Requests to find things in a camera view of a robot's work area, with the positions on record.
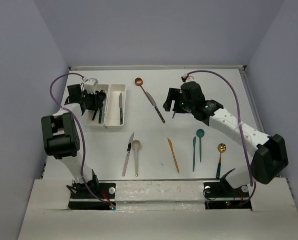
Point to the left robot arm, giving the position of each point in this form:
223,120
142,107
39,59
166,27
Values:
61,138

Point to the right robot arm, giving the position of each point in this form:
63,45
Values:
269,155

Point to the orange plastic knife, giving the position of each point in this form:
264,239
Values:
173,154

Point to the beige plastic spoon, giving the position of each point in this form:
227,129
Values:
136,146

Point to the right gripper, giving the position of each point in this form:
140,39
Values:
174,94

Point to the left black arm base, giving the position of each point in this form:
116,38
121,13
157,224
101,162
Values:
102,199

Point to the gold spoon teal handle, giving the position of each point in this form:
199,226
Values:
221,148

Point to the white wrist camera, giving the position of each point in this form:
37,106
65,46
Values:
90,85
185,78

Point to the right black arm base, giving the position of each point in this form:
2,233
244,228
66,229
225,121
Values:
219,197

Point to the teal plastic spoon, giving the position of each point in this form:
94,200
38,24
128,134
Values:
200,134

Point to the steel knife pink handle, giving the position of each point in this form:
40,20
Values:
127,154

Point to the white utensil tray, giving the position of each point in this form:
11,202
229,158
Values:
89,113
112,120

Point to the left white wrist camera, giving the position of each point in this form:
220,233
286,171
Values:
90,85

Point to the teal plastic knife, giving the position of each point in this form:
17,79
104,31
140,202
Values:
194,150

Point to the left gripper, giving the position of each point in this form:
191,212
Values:
97,103

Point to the white right utensil tray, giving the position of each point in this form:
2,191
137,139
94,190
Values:
112,120

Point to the steel knife green handle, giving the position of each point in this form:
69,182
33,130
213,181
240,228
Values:
121,108

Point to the black spoon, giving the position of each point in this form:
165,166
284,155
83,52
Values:
95,113

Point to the silver spoon green handle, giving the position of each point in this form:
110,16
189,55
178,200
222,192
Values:
100,115

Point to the white left utensil tray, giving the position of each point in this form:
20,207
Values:
89,113

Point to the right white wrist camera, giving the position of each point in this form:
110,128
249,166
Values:
185,78

